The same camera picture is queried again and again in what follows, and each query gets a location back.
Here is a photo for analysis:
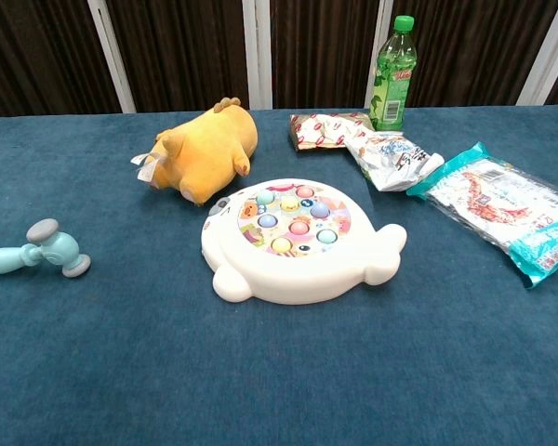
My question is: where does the light blue toy hammer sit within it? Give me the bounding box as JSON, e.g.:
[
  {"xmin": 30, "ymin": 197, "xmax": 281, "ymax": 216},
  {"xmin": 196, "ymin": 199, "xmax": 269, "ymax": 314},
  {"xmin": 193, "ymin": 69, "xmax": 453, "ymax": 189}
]
[{"xmin": 0, "ymin": 217, "xmax": 92, "ymax": 279}]

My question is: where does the white whack-a-mole toy game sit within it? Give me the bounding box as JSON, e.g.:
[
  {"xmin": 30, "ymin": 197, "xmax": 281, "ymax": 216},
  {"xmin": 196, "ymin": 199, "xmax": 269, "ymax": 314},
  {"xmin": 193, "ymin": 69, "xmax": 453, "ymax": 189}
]
[{"xmin": 200, "ymin": 177, "xmax": 408, "ymax": 306}]

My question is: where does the blue velvet tablecloth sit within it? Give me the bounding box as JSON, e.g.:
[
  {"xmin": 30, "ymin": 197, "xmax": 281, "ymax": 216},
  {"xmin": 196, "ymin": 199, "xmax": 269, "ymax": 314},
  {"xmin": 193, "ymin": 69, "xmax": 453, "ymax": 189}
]
[{"xmin": 0, "ymin": 104, "xmax": 558, "ymax": 446}]

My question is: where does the teal and white food bag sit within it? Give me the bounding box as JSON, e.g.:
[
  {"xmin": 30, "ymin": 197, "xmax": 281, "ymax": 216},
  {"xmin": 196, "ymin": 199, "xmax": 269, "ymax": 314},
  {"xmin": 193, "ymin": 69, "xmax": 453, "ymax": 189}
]
[{"xmin": 406, "ymin": 141, "xmax": 558, "ymax": 290}]

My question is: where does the yellow plush toy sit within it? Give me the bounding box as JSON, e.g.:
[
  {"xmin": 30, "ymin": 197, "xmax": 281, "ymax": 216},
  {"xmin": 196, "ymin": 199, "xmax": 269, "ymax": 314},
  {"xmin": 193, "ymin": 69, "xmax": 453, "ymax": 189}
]
[{"xmin": 130, "ymin": 97, "xmax": 259, "ymax": 207}]

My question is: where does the white vertical partition frame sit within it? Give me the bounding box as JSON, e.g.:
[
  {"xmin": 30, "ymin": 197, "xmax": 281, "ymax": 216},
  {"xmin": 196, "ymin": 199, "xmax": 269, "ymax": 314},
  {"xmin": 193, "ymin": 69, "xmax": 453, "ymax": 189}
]
[
  {"xmin": 241, "ymin": 0, "xmax": 274, "ymax": 112},
  {"xmin": 515, "ymin": 0, "xmax": 558, "ymax": 107},
  {"xmin": 365, "ymin": 0, "xmax": 394, "ymax": 111},
  {"xmin": 86, "ymin": 0, "xmax": 138, "ymax": 114}
]

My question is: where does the red and white snack packet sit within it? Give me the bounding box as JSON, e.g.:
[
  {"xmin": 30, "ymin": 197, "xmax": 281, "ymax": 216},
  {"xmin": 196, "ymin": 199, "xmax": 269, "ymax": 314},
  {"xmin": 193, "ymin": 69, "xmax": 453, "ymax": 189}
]
[{"xmin": 289, "ymin": 111, "xmax": 374, "ymax": 153}]

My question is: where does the silver snack bag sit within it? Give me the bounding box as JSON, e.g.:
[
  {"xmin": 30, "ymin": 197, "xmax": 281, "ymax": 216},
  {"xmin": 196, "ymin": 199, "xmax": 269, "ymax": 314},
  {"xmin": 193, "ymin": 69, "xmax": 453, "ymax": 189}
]
[{"xmin": 344, "ymin": 130, "xmax": 445, "ymax": 192}]

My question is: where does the green plastic drink bottle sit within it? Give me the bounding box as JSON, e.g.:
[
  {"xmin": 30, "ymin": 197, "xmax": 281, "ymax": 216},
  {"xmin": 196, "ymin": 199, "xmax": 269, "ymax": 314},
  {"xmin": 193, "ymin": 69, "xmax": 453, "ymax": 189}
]
[{"xmin": 368, "ymin": 14, "xmax": 419, "ymax": 133}]

